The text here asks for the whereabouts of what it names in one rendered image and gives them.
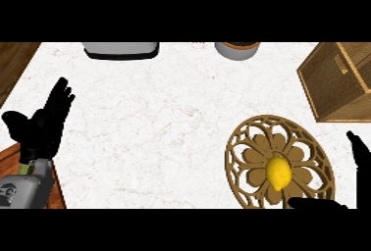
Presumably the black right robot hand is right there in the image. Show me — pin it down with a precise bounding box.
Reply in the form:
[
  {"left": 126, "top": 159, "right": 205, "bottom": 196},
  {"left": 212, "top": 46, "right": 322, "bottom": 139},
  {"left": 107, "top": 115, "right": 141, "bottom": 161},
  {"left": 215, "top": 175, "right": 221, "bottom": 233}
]
[{"left": 286, "top": 130, "right": 371, "bottom": 210}]

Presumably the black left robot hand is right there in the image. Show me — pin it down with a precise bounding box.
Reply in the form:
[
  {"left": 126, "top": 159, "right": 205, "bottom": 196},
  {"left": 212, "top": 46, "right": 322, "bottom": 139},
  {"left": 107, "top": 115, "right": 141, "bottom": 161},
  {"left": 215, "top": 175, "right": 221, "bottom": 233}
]
[{"left": 0, "top": 76, "right": 76, "bottom": 162}]

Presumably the yellow lemon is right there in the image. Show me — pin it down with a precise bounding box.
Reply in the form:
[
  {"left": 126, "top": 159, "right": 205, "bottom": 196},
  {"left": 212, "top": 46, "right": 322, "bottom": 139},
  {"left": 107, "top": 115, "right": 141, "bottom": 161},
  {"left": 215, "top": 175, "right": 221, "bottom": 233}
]
[{"left": 264, "top": 154, "right": 292, "bottom": 192}]

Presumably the round brown openwork placemat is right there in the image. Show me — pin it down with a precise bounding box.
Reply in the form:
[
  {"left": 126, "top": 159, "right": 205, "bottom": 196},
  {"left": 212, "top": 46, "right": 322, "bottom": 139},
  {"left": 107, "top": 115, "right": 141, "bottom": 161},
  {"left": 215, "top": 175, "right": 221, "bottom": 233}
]
[{"left": 222, "top": 114, "right": 336, "bottom": 210}]

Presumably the square wicker basket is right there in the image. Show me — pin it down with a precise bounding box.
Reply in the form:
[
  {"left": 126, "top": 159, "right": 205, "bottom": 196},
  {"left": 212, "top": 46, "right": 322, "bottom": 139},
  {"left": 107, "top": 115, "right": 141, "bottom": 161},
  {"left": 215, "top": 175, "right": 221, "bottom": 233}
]
[{"left": 295, "top": 41, "right": 371, "bottom": 124}]

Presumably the grey and black appliance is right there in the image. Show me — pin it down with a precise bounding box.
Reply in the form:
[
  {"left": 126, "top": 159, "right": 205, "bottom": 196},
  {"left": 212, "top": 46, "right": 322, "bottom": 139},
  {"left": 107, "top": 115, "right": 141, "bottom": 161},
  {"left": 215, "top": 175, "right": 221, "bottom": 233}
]
[{"left": 79, "top": 41, "right": 160, "bottom": 61}]

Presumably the grey pot with brown rim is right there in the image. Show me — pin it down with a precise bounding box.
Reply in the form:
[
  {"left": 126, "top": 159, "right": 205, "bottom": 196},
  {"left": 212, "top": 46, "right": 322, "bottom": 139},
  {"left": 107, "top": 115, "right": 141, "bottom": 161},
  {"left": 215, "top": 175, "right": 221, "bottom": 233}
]
[{"left": 212, "top": 41, "right": 261, "bottom": 62}]

